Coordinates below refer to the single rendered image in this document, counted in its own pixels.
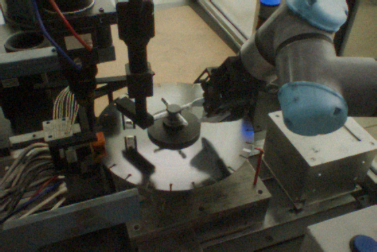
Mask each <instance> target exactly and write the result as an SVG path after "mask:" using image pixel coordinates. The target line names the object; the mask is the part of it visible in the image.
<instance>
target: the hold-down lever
mask: <svg viewBox="0 0 377 252"><path fill-rule="evenodd" d="M142 9H143V0H129V10H130V11H131V13H132V14H133V31H134V41H135V42H141V41H142V37H141V14H140V13H141V11H142Z"/></svg>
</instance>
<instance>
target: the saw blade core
mask: <svg viewBox="0 0 377 252"><path fill-rule="evenodd" d="M159 85H160V87H159ZM159 85H158V84H153V96H152V97H148V98H147V111H148V113H150V114H151V115H153V114H154V113H156V112H158V111H160V110H162V109H165V108H167V106H166V105H165V104H164V103H163V102H162V101H161V99H162V98H163V97H165V98H166V100H167V101H168V102H169V103H170V104H177V105H178V106H184V105H186V104H190V103H192V102H193V101H194V100H196V99H199V98H202V97H203V96H202V93H204V91H202V88H201V86H200V85H198V84H195V86H194V84H190V83H184V82H177V86H175V85H176V82H164V83H159ZM193 86H194V88H193ZM127 95H128V92H126V93H125V94H123V95H121V96H119V97H118V98H116V99H114V101H112V103H110V104H109V105H108V106H106V107H105V108H104V110H103V111H102V112H101V114H100V115H99V117H98V118H97V120H96V123H95V125H94V130H93V131H96V133H100V132H102V133H103V135H104V139H105V142H106V143H105V144H103V145H99V146H95V147H94V148H95V151H96V153H97V155H99V156H98V157H99V159H100V160H101V161H102V163H104V165H105V166H106V167H107V168H109V169H110V170H111V171H112V172H113V173H114V174H115V175H116V176H118V177H120V178H121V179H123V180H125V179H126V178H127V177H128V176H129V175H131V176H130V177H129V178H128V179H127V180H126V181H127V182H129V183H132V184H134V185H137V186H140V187H143V188H146V187H147V182H150V183H149V185H148V187H147V188H148V189H152V190H156V191H170V185H172V186H171V191H186V190H187V191H191V190H195V189H200V188H204V187H208V186H210V185H213V184H216V182H215V181H217V182H220V181H222V180H224V179H226V178H227V177H228V176H230V175H231V174H233V173H234V172H236V171H237V170H238V169H239V168H240V167H241V166H242V165H243V164H244V163H245V162H246V160H247V159H248V157H249V156H250V153H251V152H247V151H244V150H243V149H244V148H245V149H247V150H251V151H252V147H253V144H254V129H253V126H252V122H251V120H250V118H249V117H248V115H247V113H246V114H245V115H244V116H243V118H244V119H243V118H241V119H240V120H239V121H233V122H223V123H206V122H205V123H200V124H201V131H200V134H199V136H198V138H197V139H196V140H195V141H193V142H191V143H189V144H187V145H185V146H178V147H170V146H163V145H161V144H158V143H157V142H155V141H154V140H152V138H150V136H149V135H148V134H147V129H145V130H142V128H140V127H139V126H138V125H136V124H135V125H136V129H132V130H127V129H126V125H125V129H126V130H124V131H123V123H122V117H121V112H120V111H118V110H117V109H116V105H114V104H115V101H117V100H119V99H121V98H123V97H125V96H126V97H128V96H127ZM113 103H114V104H113ZM186 110H188V111H190V112H192V113H194V114H195V115H196V116H198V118H199V119H200V118H202V114H203V106H194V107H191V108H188V109H186ZM247 130H248V131H247ZM246 143H248V144H246ZM103 153H105V154H103ZM240 156H242V157H240ZM245 158H246V159H245ZM113 164H115V166H113ZM111 167H112V168H111ZM228 167H230V168H231V169H229V168H228ZM212 177H215V180H214V179H212ZM192 183H194V184H195V189H194V187H193V184H192Z"/></svg>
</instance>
